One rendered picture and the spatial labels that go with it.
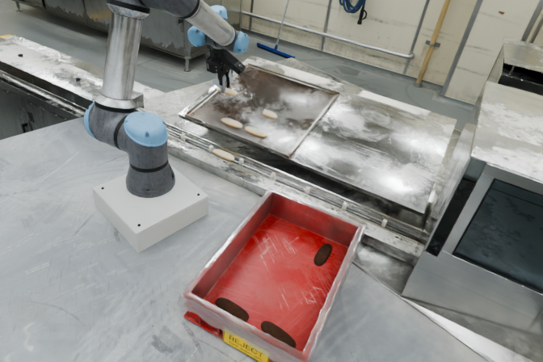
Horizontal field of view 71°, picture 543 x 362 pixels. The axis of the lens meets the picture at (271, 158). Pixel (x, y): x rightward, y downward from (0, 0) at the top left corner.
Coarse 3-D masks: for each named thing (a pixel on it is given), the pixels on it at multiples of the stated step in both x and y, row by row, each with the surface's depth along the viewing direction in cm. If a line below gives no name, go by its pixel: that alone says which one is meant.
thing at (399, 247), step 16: (16, 80) 181; (48, 96) 173; (80, 112) 167; (176, 144) 150; (192, 160) 145; (208, 160) 144; (224, 160) 145; (224, 176) 141; (240, 176) 138; (256, 176) 139; (256, 192) 136; (288, 192) 133; (336, 208) 129; (368, 224) 125; (368, 240) 121; (384, 240) 119; (400, 240) 120; (400, 256) 118
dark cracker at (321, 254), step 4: (324, 244) 120; (328, 244) 120; (320, 248) 118; (324, 248) 118; (328, 248) 118; (320, 252) 116; (324, 252) 116; (328, 252) 117; (316, 256) 115; (320, 256) 115; (324, 256) 115; (328, 256) 116; (316, 260) 114; (320, 260) 114; (324, 260) 114; (316, 264) 113; (320, 264) 113
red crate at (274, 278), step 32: (288, 224) 126; (256, 256) 113; (288, 256) 115; (224, 288) 103; (256, 288) 104; (288, 288) 105; (320, 288) 107; (192, 320) 94; (256, 320) 97; (288, 320) 98
